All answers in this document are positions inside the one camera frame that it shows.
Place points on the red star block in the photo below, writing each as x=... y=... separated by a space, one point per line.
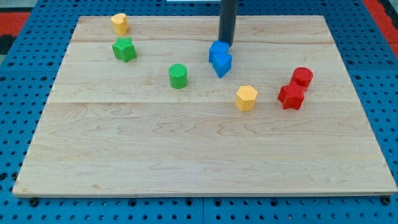
x=291 y=96

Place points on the yellow hexagon block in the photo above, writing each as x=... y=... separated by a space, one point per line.
x=246 y=98

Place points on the green star block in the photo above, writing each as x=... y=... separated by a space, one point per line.
x=124 y=49

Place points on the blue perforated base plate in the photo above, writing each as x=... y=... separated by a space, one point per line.
x=38 y=35

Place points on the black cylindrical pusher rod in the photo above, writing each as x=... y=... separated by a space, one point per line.
x=228 y=13

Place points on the wooden board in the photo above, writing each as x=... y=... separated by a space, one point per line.
x=118 y=129

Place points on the blue triangular block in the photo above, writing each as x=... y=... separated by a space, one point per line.
x=222 y=64

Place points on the red cylinder block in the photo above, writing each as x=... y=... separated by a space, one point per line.
x=302 y=76

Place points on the blue cube block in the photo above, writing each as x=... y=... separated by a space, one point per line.
x=218 y=47

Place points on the green cylinder block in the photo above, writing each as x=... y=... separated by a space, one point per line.
x=178 y=76

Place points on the yellow heart block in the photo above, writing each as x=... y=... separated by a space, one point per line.
x=120 y=24

